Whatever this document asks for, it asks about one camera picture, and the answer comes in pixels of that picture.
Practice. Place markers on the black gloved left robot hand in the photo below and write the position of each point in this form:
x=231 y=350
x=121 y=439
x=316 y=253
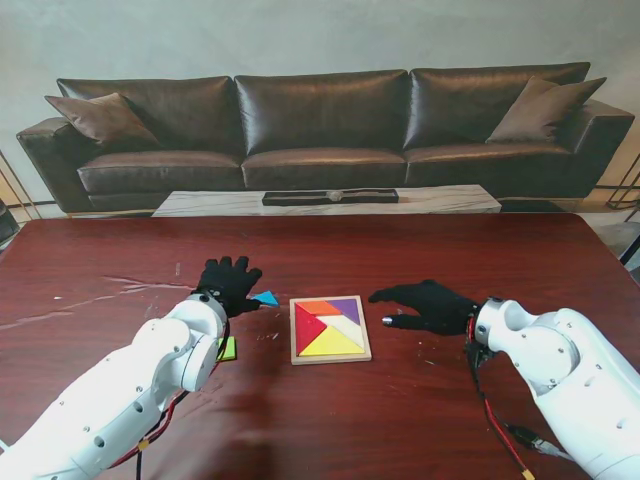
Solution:
x=230 y=285

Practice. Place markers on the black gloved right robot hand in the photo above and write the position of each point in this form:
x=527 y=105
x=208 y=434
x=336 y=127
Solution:
x=440 y=310

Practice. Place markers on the orange tangram parallelogram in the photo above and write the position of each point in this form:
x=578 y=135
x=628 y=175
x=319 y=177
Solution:
x=315 y=306

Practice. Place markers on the large red tangram triangle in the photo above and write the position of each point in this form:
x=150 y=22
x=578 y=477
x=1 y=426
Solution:
x=307 y=330

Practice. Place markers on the purple tangram triangle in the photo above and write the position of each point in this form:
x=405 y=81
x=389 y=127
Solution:
x=347 y=310

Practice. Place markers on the large yellow tangram triangle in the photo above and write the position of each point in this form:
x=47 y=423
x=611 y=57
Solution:
x=332 y=345

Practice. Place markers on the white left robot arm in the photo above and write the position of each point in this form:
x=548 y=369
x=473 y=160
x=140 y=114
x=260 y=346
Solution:
x=125 y=390

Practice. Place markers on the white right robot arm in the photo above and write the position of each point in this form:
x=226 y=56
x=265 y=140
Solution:
x=565 y=360

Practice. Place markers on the small blue tangram triangle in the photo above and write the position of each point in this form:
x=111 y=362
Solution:
x=267 y=300

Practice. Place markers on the green tangram square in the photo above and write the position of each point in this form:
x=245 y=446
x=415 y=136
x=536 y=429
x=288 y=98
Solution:
x=230 y=349

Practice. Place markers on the square wooden puzzle tray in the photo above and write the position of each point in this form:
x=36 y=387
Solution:
x=345 y=332

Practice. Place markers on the marble coffee table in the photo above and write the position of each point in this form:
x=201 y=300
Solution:
x=210 y=202

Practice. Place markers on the long black decorative tray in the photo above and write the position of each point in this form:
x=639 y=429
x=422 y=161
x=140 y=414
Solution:
x=300 y=198

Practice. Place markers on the clear glass ball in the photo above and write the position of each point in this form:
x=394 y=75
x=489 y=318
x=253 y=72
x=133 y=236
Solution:
x=335 y=195

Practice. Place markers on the dark brown leather sofa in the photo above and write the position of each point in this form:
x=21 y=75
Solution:
x=320 y=120

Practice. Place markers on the brown sofa cushion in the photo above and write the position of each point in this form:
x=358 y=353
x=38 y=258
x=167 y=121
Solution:
x=545 y=112
x=105 y=122

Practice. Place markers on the thin metal side table frame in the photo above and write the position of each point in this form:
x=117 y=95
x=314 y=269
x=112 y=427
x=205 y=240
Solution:
x=20 y=195
x=622 y=187

